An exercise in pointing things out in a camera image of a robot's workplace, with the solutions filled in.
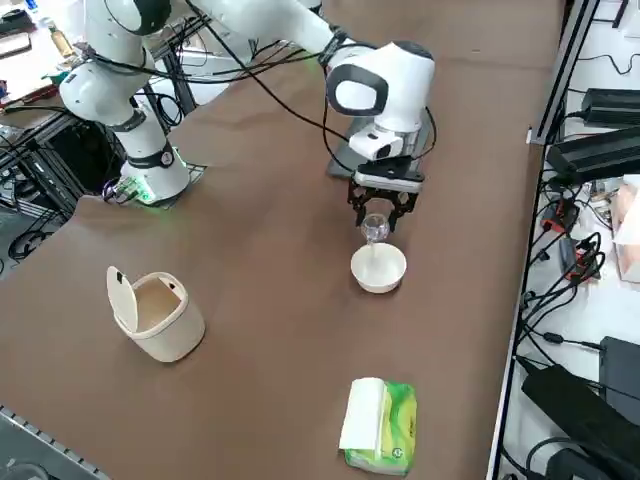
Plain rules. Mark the black box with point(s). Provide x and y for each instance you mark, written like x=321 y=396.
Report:
x=622 y=370

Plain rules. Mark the green tissue pack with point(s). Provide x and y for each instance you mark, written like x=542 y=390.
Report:
x=395 y=425

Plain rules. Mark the white bowl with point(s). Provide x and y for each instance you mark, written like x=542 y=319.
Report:
x=378 y=272

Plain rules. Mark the beige bin with lid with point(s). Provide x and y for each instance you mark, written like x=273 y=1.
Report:
x=170 y=335

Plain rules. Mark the amber glass bottle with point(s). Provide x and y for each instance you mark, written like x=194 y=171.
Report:
x=62 y=42

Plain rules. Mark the pink and white box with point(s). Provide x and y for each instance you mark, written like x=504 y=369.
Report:
x=629 y=235

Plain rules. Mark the aluminium frame bar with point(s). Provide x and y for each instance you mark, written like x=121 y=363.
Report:
x=560 y=85

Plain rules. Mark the large black power adapter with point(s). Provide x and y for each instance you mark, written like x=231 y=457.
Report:
x=565 y=400

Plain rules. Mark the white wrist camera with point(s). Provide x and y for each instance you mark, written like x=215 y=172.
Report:
x=387 y=177

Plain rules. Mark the long black power adapter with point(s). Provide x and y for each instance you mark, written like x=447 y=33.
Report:
x=595 y=155

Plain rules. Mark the aluminium rail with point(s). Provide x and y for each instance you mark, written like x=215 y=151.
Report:
x=30 y=430

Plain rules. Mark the clear glass measuring cup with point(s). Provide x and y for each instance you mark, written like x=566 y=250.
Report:
x=376 y=227

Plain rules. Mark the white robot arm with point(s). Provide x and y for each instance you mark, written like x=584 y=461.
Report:
x=400 y=85

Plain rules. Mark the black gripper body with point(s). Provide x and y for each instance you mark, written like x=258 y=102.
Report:
x=359 y=191

